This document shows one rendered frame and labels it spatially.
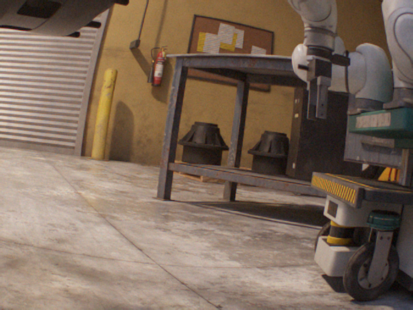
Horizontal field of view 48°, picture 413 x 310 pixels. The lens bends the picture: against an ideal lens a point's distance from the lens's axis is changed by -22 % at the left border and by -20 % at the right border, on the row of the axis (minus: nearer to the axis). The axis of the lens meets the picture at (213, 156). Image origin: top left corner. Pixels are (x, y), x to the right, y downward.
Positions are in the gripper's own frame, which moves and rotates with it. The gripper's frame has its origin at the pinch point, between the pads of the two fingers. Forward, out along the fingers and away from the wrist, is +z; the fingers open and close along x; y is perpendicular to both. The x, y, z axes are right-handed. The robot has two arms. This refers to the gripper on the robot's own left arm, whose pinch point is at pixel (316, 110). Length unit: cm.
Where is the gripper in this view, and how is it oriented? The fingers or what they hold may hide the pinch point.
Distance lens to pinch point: 140.9
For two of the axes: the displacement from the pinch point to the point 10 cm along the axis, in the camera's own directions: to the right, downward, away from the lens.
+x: 0.1, 0.3, -10.0
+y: -9.9, -1.3, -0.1
